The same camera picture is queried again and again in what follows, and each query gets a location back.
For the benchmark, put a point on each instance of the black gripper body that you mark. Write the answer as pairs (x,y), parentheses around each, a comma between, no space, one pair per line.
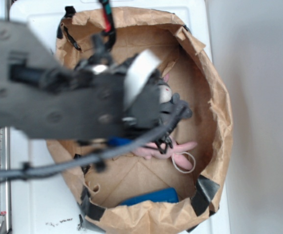
(122,99)

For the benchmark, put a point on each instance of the grey plush bunny toy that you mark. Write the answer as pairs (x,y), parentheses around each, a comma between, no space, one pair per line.
(170,102)

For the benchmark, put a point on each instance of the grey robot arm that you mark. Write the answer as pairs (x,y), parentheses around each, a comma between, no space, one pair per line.
(37,94)

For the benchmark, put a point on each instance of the pink plush bunny toy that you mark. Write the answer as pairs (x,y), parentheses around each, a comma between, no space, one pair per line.
(182,160)

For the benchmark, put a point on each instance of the brown paper bag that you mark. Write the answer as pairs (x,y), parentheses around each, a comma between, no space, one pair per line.
(195,78)

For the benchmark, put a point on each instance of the blue block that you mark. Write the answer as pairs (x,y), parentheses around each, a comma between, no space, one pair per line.
(136,177)

